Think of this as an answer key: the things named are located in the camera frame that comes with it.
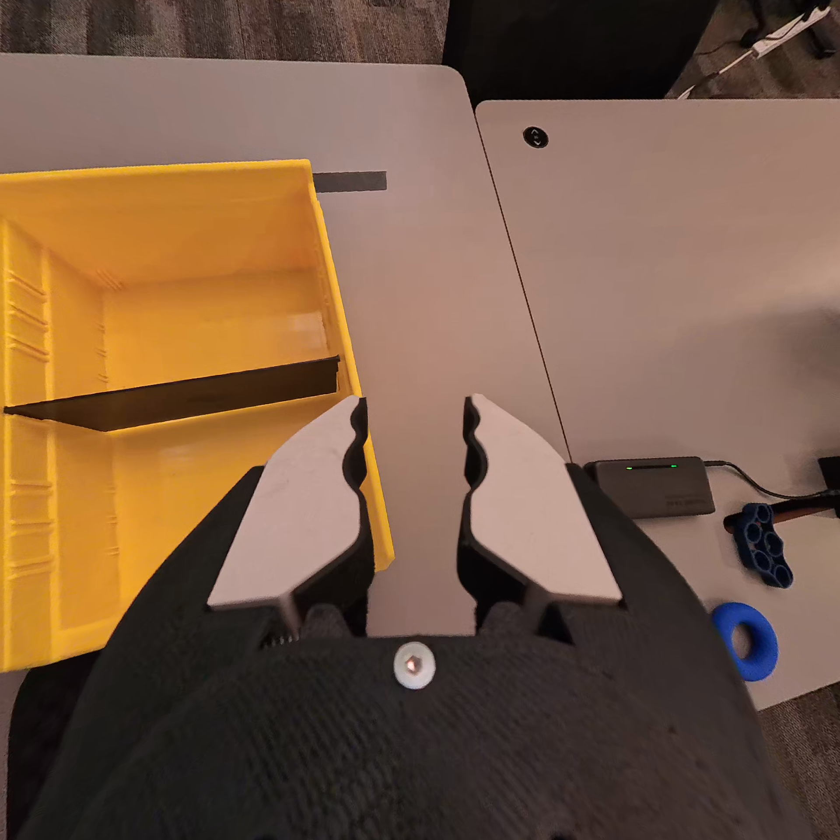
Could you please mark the grey tape strip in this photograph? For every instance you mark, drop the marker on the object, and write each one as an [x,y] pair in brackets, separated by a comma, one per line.
[351,182]

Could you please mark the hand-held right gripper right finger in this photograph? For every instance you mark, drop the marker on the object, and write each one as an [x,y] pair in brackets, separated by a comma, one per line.
[538,518]

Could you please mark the round table grommet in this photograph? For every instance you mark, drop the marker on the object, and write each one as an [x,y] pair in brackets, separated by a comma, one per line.
[535,137]

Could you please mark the blue finger exerciser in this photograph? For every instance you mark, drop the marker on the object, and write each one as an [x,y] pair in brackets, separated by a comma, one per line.
[739,538]

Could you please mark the yellow plastic bin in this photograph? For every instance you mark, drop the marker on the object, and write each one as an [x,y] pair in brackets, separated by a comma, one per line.
[197,315]

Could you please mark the white black floor stand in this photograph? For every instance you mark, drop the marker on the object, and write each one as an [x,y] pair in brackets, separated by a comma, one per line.
[764,46]

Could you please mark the small black block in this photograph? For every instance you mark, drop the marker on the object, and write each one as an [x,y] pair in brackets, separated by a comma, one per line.
[830,471]

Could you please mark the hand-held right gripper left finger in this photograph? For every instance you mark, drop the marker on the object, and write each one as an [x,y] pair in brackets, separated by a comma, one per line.
[295,512]

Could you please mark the black bin divider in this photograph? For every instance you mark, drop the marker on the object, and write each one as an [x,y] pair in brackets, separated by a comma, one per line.
[197,397]

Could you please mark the grey power bank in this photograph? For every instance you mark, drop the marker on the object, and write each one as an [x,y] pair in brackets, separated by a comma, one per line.
[649,489]

